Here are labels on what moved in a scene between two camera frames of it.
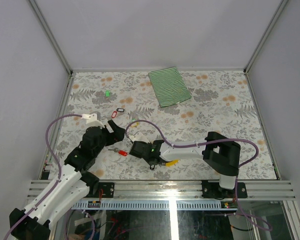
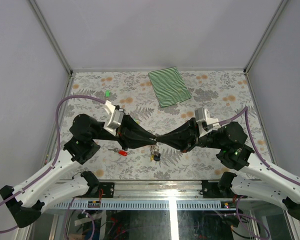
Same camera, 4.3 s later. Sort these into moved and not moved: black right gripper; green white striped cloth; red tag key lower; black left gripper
Moved: black left gripper; black right gripper
Not moved: red tag key lower; green white striped cloth
